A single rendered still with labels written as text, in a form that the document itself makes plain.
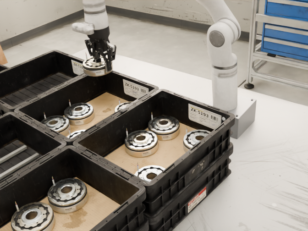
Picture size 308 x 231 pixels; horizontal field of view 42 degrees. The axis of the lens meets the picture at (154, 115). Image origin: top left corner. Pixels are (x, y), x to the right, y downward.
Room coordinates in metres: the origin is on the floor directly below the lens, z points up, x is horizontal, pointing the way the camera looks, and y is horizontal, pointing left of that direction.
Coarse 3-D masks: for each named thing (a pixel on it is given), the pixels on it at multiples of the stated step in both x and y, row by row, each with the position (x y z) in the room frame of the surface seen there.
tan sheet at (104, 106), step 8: (104, 96) 1.35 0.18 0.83; (112, 96) 1.35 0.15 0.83; (96, 104) 1.29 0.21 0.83; (104, 104) 1.29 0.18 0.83; (112, 104) 1.29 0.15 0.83; (96, 112) 1.24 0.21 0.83; (104, 112) 1.23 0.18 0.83; (112, 112) 1.23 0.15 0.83; (96, 120) 1.19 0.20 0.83; (72, 128) 1.14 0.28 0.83; (80, 128) 1.14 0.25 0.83
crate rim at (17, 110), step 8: (112, 72) 1.35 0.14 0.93; (80, 80) 1.31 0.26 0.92; (136, 80) 1.27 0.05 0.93; (56, 88) 1.25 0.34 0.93; (40, 96) 1.20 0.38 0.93; (48, 96) 1.21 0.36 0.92; (144, 96) 1.15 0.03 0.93; (24, 104) 1.15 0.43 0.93; (128, 104) 1.11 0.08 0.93; (16, 112) 1.11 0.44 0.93; (120, 112) 1.06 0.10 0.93; (32, 120) 1.05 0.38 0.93; (104, 120) 1.03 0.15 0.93; (48, 128) 1.00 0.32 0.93; (88, 128) 0.99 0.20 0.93; (64, 136) 0.95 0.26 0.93; (80, 136) 0.95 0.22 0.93; (72, 144) 0.93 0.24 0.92
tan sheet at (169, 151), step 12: (180, 132) 1.08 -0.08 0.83; (168, 144) 1.01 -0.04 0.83; (180, 144) 1.01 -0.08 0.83; (108, 156) 0.97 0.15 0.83; (120, 156) 0.97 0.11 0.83; (132, 156) 0.97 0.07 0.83; (156, 156) 0.96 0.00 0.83; (168, 156) 0.95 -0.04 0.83; (180, 156) 0.95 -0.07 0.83; (132, 168) 0.91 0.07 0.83
